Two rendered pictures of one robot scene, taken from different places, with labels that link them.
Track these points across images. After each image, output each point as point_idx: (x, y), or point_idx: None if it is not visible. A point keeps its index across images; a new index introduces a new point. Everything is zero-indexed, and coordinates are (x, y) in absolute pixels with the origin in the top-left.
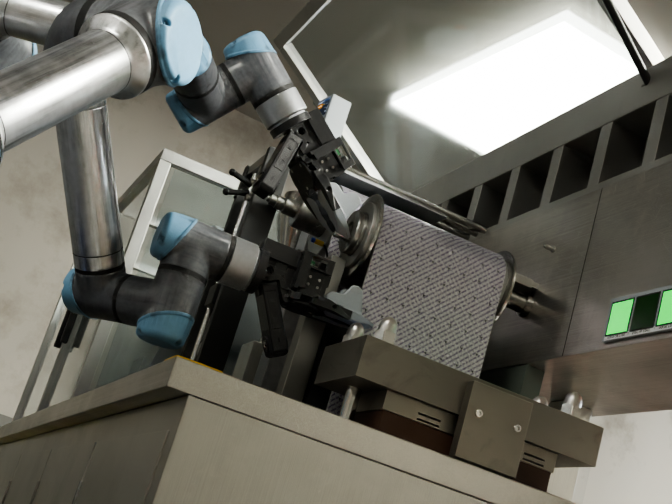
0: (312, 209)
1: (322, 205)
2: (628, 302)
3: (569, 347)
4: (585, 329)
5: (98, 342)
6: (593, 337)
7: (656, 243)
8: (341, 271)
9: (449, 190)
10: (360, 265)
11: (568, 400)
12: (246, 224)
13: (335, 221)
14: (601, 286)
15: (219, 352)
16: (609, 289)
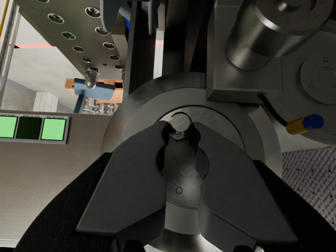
0: (266, 189)
1: (158, 178)
2: (46, 137)
3: (108, 120)
4: (93, 129)
5: None
6: (83, 122)
7: (29, 175)
8: (207, 75)
9: None
10: (146, 83)
11: (86, 79)
12: None
13: (138, 134)
14: (83, 157)
15: None
16: (73, 153)
